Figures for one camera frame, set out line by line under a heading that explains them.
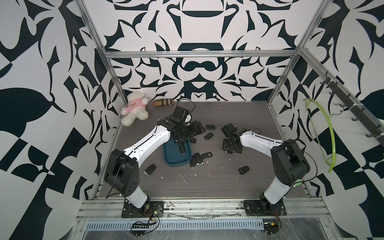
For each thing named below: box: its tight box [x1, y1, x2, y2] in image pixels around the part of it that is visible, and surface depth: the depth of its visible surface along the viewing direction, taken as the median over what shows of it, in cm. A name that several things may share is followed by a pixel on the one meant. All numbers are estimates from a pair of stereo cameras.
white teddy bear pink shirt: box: [120, 91, 149, 127], surface depth 109 cm
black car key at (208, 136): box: [204, 132, 214, 141], surface depth 102 cm
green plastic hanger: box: [303, 98, 336, 173], surface depth 69 cm
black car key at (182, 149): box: [179, 143, 186, 155], surface depth 96 cm
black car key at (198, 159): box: [193, 152, 204, 166], surface depth 91 cm
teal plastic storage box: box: [163, 138, 192, 167], surface depth 94 cm
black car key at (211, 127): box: [206, 124, 217, 130], surface depth 107 cm
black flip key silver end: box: [189, 155, 197, 169], surface depth 90 cm
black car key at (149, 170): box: [142, 164, 157, 177], surface depth 88 cm
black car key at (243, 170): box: [238, 165, 250, 175], surface depth 87 cm
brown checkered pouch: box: [153, 98, 174, 107], surface depth 118 cm
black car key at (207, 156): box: [201, 152, 213, 160], surface depth 93 cm
